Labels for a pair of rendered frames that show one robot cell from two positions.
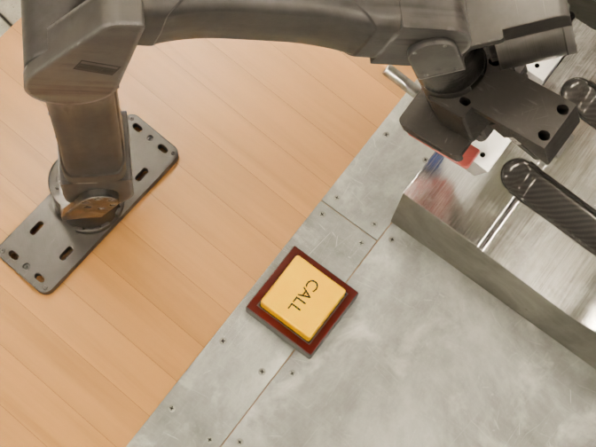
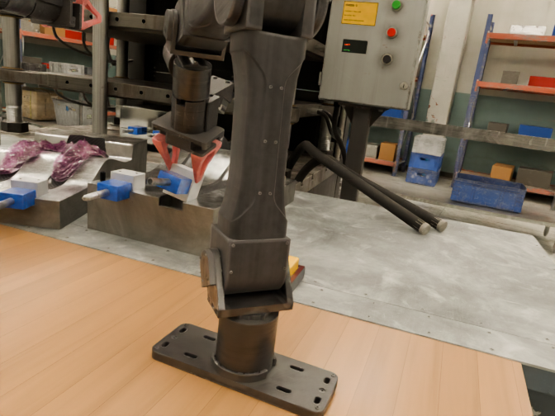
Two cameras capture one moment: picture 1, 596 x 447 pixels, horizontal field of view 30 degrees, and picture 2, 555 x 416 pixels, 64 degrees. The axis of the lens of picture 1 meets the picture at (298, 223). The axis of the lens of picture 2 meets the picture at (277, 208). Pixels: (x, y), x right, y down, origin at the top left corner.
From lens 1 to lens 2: 107 cm
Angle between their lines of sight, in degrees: 78
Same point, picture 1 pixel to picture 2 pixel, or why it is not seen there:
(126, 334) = (336, 339)
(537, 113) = (216, 82)
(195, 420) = (367, 308)
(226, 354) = (320, 300)
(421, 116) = (202, 136)
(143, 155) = (192, 338)
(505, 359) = not seen: hidden behind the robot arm
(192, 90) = (121, 328)
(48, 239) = (291, 380)
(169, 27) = not seen: outside the picture
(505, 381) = not seen: hidden behind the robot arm
